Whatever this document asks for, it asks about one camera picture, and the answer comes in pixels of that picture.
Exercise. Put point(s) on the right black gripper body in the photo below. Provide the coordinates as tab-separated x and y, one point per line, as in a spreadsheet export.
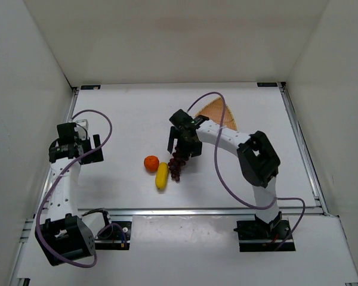
185	142

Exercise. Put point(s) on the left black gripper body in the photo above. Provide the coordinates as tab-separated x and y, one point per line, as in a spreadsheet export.
89	152

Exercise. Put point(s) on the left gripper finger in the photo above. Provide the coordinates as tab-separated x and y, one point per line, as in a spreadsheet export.
96	140
94	157

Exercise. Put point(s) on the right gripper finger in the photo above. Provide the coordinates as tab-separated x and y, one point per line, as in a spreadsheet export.
193	148
173	134

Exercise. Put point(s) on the purple fake grape bunch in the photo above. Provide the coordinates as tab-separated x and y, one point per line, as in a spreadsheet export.
177	162

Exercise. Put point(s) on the fake orange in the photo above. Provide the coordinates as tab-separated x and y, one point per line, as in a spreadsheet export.
151	163

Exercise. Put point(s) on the yellow fake fruit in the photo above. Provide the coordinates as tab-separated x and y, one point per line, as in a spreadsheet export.
161	178

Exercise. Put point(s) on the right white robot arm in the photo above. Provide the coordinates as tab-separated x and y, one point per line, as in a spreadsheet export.
258	160

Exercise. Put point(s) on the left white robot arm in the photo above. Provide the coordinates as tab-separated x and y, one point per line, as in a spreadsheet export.
64	230

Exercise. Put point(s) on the woven triangular fruit bowl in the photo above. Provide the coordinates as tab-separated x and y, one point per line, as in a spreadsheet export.
214	111

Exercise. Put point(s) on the left blue corner label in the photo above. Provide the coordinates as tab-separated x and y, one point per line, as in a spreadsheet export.
90	87

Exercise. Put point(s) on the blue corner label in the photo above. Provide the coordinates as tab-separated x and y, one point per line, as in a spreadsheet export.
90	87
267	84

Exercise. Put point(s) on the right blue corner label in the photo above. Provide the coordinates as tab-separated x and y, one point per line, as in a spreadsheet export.
267	84

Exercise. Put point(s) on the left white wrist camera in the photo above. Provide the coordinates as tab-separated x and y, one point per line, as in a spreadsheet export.
83	123

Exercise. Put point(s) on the front aluminium frame rail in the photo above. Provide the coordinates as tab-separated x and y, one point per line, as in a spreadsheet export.
216	212

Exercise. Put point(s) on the aluminium frame rail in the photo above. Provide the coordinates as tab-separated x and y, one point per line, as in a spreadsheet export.
28	230
216	212
305	154

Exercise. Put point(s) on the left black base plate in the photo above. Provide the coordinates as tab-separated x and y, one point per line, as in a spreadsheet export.
110	233

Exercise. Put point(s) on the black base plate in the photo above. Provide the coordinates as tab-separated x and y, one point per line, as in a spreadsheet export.
110	233
253	239

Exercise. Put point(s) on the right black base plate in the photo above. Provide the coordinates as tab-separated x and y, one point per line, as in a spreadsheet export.
253	239

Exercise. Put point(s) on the right aluminium frame rail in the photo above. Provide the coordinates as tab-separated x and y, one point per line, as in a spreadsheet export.
305	154

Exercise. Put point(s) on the left aluminium frame rail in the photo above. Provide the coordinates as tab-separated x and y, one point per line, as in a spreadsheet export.
28	230

